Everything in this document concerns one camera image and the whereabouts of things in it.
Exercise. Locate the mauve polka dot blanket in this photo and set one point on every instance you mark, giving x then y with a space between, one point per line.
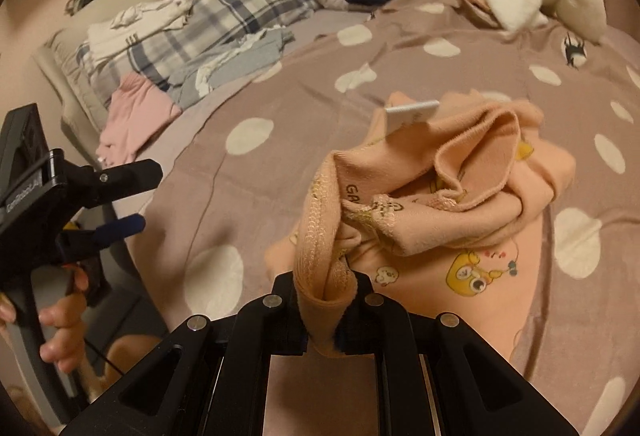
280 80

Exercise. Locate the person's left hand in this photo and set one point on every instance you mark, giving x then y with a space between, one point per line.
65 331

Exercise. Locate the pink garment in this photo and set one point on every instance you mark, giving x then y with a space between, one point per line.
135 110

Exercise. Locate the white striped garment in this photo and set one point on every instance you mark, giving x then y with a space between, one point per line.
120 35

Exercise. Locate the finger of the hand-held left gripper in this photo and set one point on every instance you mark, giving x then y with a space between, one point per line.
120 226
125 178

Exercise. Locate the plaid pillow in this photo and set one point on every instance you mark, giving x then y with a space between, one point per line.
240 0

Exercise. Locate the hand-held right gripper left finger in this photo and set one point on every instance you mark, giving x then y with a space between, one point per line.
280 311

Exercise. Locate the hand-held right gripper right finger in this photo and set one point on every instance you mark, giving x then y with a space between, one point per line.
365 316

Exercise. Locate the peach printed garment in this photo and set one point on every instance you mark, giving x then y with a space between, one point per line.
480 155

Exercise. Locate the light blue garment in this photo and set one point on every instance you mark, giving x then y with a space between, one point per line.
240 55

